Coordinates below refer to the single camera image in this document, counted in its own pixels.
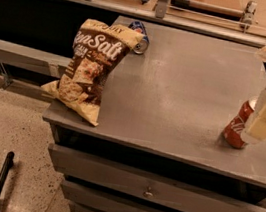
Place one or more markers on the brown sea salt chips bag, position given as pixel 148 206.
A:
pixel 98 49

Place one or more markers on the grey drawer cabinet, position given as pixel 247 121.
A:
pixel 164 112

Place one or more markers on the black pole on floor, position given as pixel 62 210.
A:
pixel 8 163

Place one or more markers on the grey bench ledge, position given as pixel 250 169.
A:
pixel 32 59

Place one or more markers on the top grey drawer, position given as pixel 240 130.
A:
pixel 142 184

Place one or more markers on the red coke can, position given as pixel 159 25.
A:
pixel 232 131

